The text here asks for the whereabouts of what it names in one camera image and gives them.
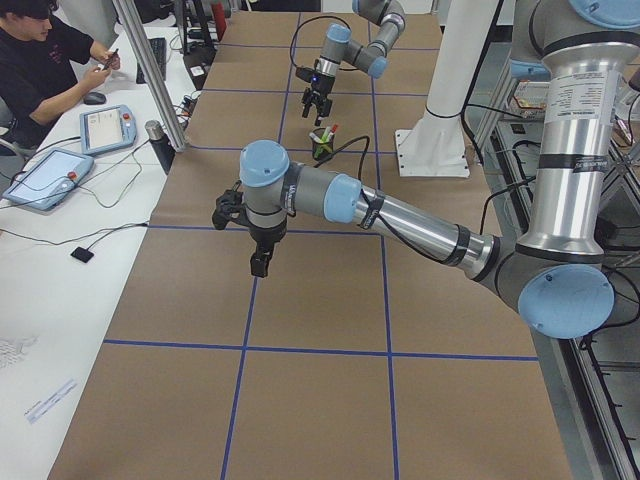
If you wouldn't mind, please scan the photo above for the teach pendant tablet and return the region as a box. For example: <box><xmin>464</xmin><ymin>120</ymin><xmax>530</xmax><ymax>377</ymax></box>
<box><xmin>79</xmin><ymin>105</ymin><xmax>137</xmax><ymax>156</ymax></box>
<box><xmin>2</xmin><ymin>148</ymin><xmax>94</xmax><ymax>211</ymax></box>

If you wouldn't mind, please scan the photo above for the small black square puck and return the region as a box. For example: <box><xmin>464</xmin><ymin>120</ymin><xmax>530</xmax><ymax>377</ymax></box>
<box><xmin>71</xmin><ymin>247</ymin><xmax>94</xmax><ymax>264</ymax></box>

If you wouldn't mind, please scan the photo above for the green highlighter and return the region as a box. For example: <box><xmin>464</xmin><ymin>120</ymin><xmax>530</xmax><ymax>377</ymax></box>
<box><xmin>315</xmin><ymin>127</ymin><xmax>331</xmax><ymax>143</ymax></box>

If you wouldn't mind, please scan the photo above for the dark water bottle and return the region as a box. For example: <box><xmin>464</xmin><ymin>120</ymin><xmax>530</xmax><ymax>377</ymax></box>
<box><xmin>145</xmin><ymin>120</ymin><xmax>175</xmax><ymax>175</ymax></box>

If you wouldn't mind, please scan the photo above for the white camera stand post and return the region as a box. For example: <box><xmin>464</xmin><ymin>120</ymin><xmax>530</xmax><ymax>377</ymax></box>
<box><xmin>395</xmin><ymin>0</ymin><xmax>502</xmax><ymax>178</ymax></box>

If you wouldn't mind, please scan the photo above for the lower teach pendant tablet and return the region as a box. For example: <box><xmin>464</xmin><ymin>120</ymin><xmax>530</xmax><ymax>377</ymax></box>
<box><xmin>2</xmin><ymin>148</ymin><xmax>94</xmax><ymax>211</ymax></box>

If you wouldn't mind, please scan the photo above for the grey computer mouse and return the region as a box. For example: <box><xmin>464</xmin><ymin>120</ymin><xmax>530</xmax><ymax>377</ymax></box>
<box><xmin>83</xmin><ymin>91</ymin><xmax>107</xmax><ymax>106</ymax></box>

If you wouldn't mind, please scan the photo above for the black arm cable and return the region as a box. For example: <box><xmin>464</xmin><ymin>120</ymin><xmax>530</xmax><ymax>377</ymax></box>
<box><xmin>313</xmin><ymin>134</ymin><xmax>372</xmax><ymax>190</ymax></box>

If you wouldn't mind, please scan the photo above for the black mesh pen cup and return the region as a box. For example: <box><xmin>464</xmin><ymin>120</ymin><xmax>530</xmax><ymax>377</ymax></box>
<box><xmin>310</xmin><ymin>128</ymin><xmax>334</xmax><ymax>162</ymax></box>

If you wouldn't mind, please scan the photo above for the aluminium frame post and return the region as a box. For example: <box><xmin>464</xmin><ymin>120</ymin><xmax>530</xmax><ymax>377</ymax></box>
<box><xmin>112</xmin><ymin>0</ymin><xmax>187</xmax><ymax>152</ymax></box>

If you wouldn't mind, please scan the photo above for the person in black shirt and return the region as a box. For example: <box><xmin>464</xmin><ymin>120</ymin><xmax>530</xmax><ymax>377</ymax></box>
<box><xmin>1</xmin><ymin>1</ymin><xmax>120</xmax><ymax>148</ymax></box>

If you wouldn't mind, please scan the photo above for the upper teach pendant tablet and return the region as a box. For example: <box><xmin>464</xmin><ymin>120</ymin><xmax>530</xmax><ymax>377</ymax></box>
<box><xmin>79</xmin><ymin>105</ymin><xmax>137</xmax><ymax>156</ymax></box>

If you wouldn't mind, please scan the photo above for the black keyboard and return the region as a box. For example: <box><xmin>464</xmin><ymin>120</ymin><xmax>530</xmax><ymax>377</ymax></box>
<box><xmin>135</xmin><ymin>37</ymin><xmax>168</xmax><ymax>85</ymax></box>

